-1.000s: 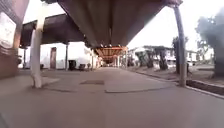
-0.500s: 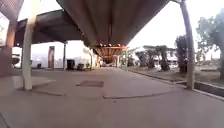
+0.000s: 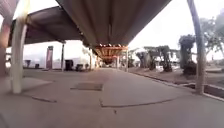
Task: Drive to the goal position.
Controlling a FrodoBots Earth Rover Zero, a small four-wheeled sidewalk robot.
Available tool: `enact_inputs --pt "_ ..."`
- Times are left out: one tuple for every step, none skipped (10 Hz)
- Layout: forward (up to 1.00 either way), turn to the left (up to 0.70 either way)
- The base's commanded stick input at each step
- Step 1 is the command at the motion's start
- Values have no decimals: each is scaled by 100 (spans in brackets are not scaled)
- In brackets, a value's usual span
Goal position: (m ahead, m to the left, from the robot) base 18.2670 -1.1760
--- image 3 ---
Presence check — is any white canopy pole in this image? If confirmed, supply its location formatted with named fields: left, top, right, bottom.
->
left=9, top=0, right=31, bottom=95

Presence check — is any grey concrete path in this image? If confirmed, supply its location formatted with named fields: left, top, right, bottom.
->
left=0, top=67, right=224, bottom=128

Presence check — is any white building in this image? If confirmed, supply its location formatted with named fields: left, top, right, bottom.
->
left=6, top=39, right=98, bottom=71

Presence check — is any thin canopy pole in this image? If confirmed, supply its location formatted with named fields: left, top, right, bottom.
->
left=125, top=49, right=129, bottom=73

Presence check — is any side canopy roof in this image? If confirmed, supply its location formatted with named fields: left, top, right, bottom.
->
left=8, top=5, right=85, bottom=47

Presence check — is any dark kerb strip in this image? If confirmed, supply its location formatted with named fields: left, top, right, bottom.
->
left=182, top=82, right=224, bottom=100

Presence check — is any row of trees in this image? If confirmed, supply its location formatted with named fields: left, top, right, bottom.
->
left=128, top=9, right=224, bottom=76

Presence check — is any grey canopy pole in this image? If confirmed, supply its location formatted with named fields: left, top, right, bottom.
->
left=186, top=0, right=207, bottom=96

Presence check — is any walkway canopy roof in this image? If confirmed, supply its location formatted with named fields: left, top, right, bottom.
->
left=54, top=0, right=173, bottom=65

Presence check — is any dark bin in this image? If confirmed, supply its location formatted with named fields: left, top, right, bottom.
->
left=75, top=63, right=84, bottom=72
left=64, top=59, right=75, bottom=72

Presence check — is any red banner sign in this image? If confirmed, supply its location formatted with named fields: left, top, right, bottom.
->
left=45, top=45, right=55, bottom=70

